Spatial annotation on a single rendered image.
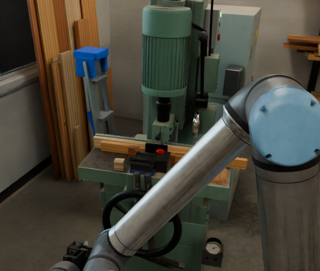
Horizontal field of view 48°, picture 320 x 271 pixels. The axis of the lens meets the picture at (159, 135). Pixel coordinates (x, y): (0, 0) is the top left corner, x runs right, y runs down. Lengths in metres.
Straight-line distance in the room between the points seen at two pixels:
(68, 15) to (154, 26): 1.81
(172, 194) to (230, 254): 1.65
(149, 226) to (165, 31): 0.68
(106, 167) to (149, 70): 0.43
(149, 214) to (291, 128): 0.41
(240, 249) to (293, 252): 1.78
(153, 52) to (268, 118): 0.79
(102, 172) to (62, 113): 1.43
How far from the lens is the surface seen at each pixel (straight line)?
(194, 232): 1.52
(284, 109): 0.58
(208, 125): 1.61
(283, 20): 3.58
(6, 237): 2.64
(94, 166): 1.48
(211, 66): 1.54
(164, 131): 1.43
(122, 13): 3.94
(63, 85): 2.77
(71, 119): 2.87
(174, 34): 1.28
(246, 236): 2.60
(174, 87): 1.33
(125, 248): 0.93
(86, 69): 2.22
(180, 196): 0.82
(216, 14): 1.61
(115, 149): 1.57
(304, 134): 0.60
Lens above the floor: 1.64
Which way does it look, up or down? 25 degrees down
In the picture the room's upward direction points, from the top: 2 degrees clockwise
